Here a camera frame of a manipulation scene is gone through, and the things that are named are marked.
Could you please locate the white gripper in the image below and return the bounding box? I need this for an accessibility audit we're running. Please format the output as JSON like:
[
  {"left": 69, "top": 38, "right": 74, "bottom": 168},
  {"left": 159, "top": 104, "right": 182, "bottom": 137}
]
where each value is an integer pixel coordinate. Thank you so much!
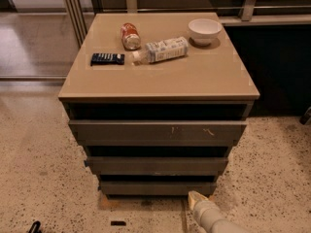
[{"left": 188, "top": 190, "right": 225, "bottom": 229}]

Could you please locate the grey bottom drawer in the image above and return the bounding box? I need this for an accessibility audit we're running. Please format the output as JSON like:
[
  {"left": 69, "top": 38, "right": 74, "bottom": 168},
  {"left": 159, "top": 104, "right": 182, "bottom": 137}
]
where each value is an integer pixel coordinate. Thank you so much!
[{"left": 99, "top": 182, "right": 216, "bottom": 196}]

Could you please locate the grey drawer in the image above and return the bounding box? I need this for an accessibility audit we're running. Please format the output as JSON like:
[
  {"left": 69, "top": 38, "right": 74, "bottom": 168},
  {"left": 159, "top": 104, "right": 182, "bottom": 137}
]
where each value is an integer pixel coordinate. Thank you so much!
[
  {"left": 99, "top": 182, "right": 216, "bottom": 196},
  {"left": 86, "top": 156, "right": 227, "bottom": 176},
  {"left": 69, "top": 120, "right": 247, "bottom": 147}
]

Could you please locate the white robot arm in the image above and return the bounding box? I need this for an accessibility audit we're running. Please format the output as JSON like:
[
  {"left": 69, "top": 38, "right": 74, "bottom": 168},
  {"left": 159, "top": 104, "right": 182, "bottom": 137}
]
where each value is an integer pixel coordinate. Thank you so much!
[{"left": 188, "top": 190, "right": 251, "bottom": 233}]

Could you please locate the grey middle drawer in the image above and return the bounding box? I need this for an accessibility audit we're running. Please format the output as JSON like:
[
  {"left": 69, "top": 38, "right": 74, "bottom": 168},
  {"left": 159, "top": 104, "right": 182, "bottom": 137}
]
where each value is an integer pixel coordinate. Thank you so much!
[{"left": 86, "top": 156, "right": 227, "bottom": 176}]

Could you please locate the grey three-drawer cabinet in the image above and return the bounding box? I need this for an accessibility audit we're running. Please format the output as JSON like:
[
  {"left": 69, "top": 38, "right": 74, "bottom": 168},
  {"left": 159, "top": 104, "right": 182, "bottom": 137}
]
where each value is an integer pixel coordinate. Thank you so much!
[{"left": 58, "top": 13, "right": 259, "bottom": 183}]

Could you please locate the grey top drawer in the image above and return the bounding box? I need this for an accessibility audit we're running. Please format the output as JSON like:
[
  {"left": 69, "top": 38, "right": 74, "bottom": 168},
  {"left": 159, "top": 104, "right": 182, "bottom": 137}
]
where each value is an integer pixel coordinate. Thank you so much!
[{"left": 69, "top": 120, "right": 247, "bottom": 147}]

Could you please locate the dark object right edge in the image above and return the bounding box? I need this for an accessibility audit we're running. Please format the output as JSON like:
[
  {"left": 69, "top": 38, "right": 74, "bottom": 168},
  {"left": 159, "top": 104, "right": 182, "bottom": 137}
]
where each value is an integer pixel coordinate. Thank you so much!
[{"left": 299, "top": 106, "right": 311, "bottom": 125}]

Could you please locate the clear plastic bottle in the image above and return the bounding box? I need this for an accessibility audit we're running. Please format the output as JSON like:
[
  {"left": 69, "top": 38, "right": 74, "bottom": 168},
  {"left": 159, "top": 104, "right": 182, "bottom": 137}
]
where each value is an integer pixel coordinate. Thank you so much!
[{"left": 131, "top": 37, "right": 189, "bottom": 64}]

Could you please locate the black object bottom left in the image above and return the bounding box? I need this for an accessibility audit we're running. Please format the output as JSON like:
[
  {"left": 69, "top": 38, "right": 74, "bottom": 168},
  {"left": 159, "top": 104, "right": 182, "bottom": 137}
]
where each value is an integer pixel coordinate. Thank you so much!
[{"left": 28, "top": 221, "right": 42, "bottom": 233}]

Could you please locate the white ceramic bowl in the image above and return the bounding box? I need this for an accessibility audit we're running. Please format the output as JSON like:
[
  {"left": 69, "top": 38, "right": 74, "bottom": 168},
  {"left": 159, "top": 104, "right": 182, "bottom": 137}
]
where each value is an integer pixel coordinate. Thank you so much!
[{"left": 188, "top": 18, "right": 223, "bottom": 46}]

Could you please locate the dark blue snack packet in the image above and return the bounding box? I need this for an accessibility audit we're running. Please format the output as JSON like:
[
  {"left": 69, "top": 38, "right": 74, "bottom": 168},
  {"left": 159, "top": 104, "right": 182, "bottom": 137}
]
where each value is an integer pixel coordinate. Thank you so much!
[{"left": 90, "top": 53, "right": 125, "bottom": 65}]

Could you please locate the red soda can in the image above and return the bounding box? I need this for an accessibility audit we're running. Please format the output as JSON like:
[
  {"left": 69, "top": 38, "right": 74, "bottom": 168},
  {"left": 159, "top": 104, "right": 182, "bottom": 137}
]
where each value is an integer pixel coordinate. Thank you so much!
[{"left": 121, "top": 22, "right": 141, "bottom": 50}]

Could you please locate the metal railing frame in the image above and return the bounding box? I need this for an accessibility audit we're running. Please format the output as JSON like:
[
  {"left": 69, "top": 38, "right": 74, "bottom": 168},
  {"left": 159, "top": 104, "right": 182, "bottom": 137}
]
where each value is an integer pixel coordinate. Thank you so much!
[{"left": 63, "top": 0, "right": 311, "bottom": 44}]

